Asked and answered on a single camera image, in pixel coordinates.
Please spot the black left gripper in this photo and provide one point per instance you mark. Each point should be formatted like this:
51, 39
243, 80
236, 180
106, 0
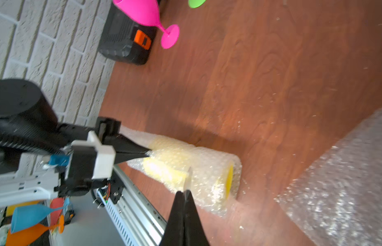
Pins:
107, 130

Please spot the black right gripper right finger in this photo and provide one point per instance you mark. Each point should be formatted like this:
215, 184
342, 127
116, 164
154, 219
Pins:
194, 234

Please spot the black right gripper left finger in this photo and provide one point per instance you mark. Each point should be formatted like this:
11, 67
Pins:
174, 231

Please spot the bubble wrap sheet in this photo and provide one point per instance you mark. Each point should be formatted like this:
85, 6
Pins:
337, 201
144, 139

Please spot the yellow plastic wine glass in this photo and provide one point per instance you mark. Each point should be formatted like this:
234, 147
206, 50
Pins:
181, 166

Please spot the pink plastic wine glass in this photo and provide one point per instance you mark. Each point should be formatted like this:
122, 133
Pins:
147, 13

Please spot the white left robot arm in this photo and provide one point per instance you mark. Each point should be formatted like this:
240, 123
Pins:
28, 124

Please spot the teal plastic wine glass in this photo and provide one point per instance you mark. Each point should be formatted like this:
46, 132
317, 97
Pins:
25, 217

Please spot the orange plastic wine glass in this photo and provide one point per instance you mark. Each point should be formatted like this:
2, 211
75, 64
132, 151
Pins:
28, 236

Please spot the green plastic wine glass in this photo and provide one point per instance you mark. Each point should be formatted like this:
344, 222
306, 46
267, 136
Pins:
195, 3

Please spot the black plastic tool case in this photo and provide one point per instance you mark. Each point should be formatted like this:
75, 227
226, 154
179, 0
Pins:
124, 40

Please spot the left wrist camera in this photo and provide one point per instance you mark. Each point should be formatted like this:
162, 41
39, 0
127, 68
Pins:
90, 159

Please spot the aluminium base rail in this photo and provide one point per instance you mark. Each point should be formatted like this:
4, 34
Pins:
136, 221

